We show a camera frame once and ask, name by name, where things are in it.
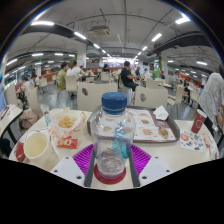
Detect beige chair with round hole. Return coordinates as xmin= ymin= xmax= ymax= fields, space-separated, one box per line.
xmin=133 ymin=85 xmax=169 ymax=109
xmin=77 ymin=82 xmax=119 ymax=113

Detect white crumpled napkin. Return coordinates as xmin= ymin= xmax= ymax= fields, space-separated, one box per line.
xmin=152 ymin=105 xmax=170 ymax=122

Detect ceiling strip lights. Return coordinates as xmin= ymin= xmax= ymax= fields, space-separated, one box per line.
xmin=4 ymin=14 xmax=209 ymax=68

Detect ceiling air conditioner unit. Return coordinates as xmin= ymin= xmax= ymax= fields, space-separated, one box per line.
xmin=89 ymin=25 xmax=111 ymax=38

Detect cream paper cup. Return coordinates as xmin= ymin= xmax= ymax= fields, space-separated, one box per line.
xmin=23 ymin=130 xmax=61 ymax=172

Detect brown food tray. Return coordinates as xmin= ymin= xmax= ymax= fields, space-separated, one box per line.
xmin=86 ymin=105 xmax=181 ymax=144

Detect colourful sticker sheet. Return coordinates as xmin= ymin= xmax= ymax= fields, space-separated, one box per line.
xmin=179 ymin=129 xmax=206 ymax=153

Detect white paper bag of fries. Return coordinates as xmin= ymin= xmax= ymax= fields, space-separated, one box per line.
xmin=48 ymin=108 xmax=88 ymax=139

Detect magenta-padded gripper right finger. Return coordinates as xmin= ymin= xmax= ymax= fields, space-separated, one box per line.
xmin=128 ymin=143 xmax=173 ymax=188

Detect red paper cup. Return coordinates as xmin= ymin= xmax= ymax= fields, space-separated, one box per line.
xmin=190 ymin=108 xmax=208 ymax=135

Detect red card packet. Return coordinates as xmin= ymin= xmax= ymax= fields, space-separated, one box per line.
xmin=14 ymin=141 xmax=27 ymax=163

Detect pink bag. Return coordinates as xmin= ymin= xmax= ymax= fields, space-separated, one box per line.
xmin=19 ymin=109 xmax=39 ymax=130

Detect clear blue-capped water bottle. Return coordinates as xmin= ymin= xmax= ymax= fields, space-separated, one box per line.
xmin=90 ymin=92 xmax=136 ymax=181

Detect red sauce packet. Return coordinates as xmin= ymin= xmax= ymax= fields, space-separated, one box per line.
xmin=56 ymin=135 xmax=79 ymax=150

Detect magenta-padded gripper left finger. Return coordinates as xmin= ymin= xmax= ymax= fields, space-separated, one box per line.
xmin=49 ymin=143 xmax=97 ymax=188

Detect small teal-capped bottle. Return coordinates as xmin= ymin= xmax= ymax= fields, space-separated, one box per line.
xmin=39 ymin=103 xmax=53 ymax=128

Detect group of beige chairs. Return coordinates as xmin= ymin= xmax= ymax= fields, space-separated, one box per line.
xmin=31 ymin=71 xmax=198 ymax=104

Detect beige neighbouring table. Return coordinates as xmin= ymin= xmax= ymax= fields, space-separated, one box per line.
xmin=0 ymin=103 xmax=24 ymax=134

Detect person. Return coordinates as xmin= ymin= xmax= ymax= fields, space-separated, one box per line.
xmin=20 ymin=75 xmax=32 ymax=98
xmin=66 ymin=59 xmax=84 ymax=79
xmin=55 ymin=61 xmax=69 ymax=92
xmin=120 ymin=60 xmax=141 ymax=92
xmin=196 ymin=64 xmax=224 ymax=141

